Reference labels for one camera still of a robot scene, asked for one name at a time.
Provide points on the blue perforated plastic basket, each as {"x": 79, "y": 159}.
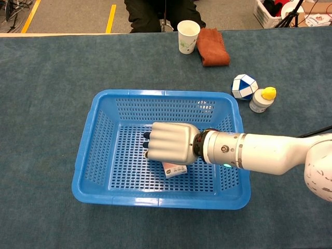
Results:
{"x": 124, "y": 160}

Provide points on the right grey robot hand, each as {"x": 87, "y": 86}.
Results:
{"x": 172, "y": 144}

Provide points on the blue white snake cube ball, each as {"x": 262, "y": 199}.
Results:
{"x": 243, "y": 86}

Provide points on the person in black trousers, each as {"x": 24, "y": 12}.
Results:
{"x": 145, "y": 15}

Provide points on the white round jar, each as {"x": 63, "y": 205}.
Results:
{"x": 259, "y": 103}

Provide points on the small pink and white box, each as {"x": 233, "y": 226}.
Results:
{"x": 175, "y": 171}

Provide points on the white plastic laundry basket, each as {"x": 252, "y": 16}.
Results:
{"x": 267, "y": 14}

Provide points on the cardboard box with printed bag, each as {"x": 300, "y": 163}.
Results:
{"x": 316, "y": 16}

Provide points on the white paper cup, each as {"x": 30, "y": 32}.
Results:
{"x": 187, "y": 39}

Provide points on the black tripod stand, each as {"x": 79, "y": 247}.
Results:
{"x": 290, "y": 15}

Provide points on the blue-grey table cloth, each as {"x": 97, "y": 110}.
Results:
{"x": 46, "y": 129}

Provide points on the folded orange-brown cloth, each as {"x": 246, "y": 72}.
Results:
{"x": 212, "y": 48}

